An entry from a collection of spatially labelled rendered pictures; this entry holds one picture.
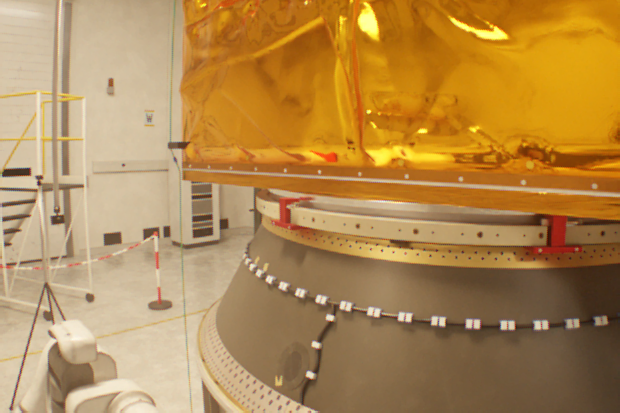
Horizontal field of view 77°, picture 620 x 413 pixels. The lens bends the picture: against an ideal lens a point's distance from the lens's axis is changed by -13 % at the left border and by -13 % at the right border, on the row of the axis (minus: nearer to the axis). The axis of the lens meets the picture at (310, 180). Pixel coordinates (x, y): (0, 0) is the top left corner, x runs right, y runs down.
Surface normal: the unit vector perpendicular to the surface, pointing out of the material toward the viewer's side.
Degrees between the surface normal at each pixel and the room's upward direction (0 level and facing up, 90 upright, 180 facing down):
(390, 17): 88
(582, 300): 62
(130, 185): 90
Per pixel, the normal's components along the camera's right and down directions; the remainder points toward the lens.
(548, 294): -0.10, -0.41
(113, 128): 0.73, 0.04
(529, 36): -0.73, 0.03
